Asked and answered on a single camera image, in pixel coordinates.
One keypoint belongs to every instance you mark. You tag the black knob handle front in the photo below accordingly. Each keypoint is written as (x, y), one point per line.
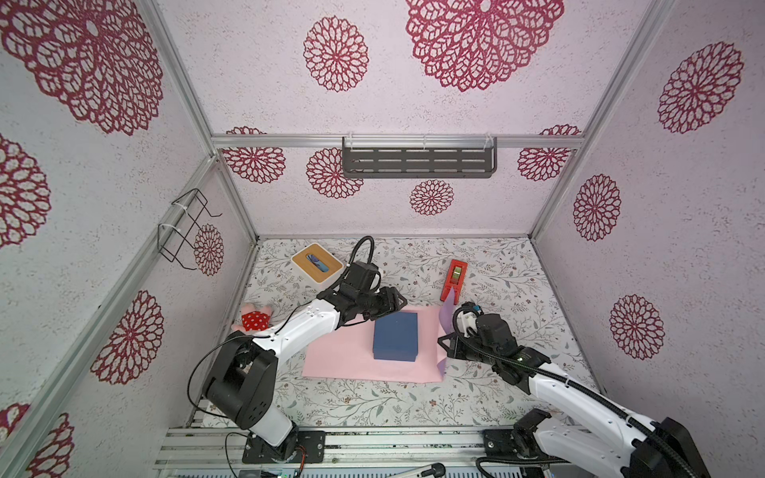
(434, 470)

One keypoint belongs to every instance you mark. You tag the white box with wooden lid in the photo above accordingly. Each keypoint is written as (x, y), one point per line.
(307, 269)

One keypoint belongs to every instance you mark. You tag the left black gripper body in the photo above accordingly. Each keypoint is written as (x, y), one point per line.
(370, 306)

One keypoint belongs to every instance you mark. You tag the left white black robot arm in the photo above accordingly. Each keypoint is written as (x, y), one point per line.
(242, 380)

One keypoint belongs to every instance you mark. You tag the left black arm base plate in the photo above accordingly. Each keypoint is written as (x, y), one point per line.
(300, 447)

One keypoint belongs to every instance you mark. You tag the grey slotted wall shelf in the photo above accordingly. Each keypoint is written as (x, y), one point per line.
(423, 162)

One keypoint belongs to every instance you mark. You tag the black wire wall rack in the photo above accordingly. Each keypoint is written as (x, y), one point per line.
(192, 241)

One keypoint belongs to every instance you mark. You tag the pink plush toy red dress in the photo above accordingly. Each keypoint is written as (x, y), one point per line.
(253, 319)

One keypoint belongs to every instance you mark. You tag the dark blue gift box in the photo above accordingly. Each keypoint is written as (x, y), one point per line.
(396, 337)

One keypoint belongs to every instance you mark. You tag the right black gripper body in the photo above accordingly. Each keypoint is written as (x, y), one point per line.
(457, 346)

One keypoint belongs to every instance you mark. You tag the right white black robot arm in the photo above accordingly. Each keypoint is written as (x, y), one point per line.
(605, 439)

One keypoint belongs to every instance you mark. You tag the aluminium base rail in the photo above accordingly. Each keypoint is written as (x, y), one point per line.
(354, 451)

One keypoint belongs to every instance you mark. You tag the blue item on wooden lid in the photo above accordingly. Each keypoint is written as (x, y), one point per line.
(318, 263)

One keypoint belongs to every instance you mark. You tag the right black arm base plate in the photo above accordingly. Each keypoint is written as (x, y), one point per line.
(509, 443)

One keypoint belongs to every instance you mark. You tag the red tape dispenser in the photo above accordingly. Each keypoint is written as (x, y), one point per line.
(454, 282)

